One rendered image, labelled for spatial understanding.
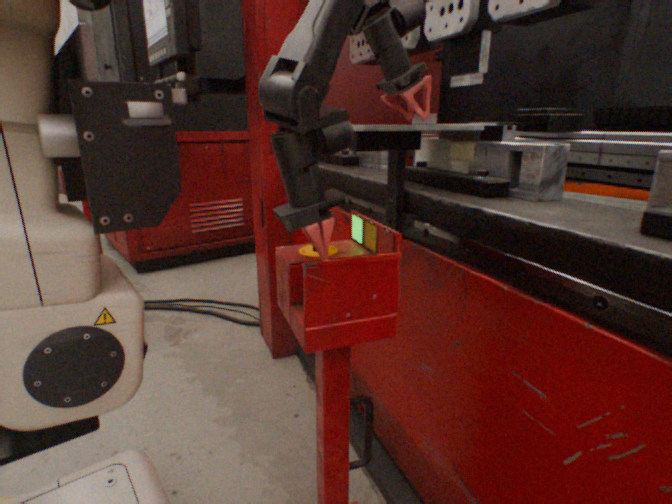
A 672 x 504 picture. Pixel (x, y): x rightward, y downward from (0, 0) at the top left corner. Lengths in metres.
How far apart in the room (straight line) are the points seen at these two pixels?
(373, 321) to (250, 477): 0.85
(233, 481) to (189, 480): 0.13
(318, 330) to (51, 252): 0.36
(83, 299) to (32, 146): 0.18
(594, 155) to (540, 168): 0.28
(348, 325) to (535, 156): 0.42
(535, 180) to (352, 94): 1.12
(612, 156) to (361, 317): 0.62
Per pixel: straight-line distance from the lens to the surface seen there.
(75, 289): 0.57
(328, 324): 0.66
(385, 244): 0.69
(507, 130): 0.88
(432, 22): 1.04
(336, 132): 0.64
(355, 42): 1.38
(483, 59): 0.96
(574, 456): 0.70
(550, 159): 0.80
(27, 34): 0.57
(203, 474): 1.47
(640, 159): 1.00
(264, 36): 1.70
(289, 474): 1.43
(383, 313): 0.69
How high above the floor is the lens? 1.00
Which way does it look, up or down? 17 degrees down
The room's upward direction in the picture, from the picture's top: straight up
